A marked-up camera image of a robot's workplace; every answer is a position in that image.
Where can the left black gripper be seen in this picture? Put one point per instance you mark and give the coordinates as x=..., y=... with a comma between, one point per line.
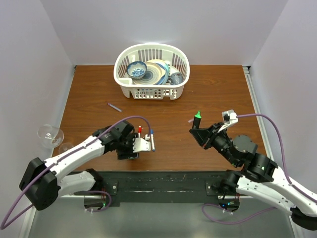
x=129, y=153

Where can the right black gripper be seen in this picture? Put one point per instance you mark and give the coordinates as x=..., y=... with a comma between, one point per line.
x=205, y=136

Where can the black green highlighter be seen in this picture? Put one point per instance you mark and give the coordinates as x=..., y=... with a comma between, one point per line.
x=197, y=120

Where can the white blue marker pen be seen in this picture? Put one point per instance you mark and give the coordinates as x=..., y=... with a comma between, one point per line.
x=153, y=142

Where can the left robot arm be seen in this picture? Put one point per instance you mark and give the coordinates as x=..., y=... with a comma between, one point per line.
x=45, y=181

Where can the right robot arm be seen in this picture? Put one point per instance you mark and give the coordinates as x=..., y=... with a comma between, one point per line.
x=260, y=177

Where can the purple marker pen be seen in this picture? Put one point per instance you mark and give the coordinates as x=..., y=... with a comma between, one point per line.
x=114, y=107

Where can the grey patterned mug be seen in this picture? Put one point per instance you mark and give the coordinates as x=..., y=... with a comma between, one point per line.
x=175, y=78

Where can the clear wine glass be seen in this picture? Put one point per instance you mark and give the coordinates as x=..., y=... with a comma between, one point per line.
x=52, y=137

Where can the blue rimmed plate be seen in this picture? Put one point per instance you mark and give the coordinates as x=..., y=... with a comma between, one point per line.
x=166, y=68

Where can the beige swirl plate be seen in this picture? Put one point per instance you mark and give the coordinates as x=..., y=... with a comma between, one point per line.
x=152, y=76

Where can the blue white porcelain bowl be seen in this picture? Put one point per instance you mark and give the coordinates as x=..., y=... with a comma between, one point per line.
x=136, y=69

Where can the white plastic dish basket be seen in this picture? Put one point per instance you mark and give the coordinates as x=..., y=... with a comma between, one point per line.
x=149, y=52

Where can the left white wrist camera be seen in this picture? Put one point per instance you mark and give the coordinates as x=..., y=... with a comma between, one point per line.
x=142, y=144

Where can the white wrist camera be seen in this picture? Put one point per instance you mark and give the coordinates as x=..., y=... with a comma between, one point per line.
x=229, y=119
x=142, y=144

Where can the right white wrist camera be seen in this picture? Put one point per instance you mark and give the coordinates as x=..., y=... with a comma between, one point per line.
x=229, y=119

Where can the aluminium frame rail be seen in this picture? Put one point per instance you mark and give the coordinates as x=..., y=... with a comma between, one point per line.
x=260, y=119

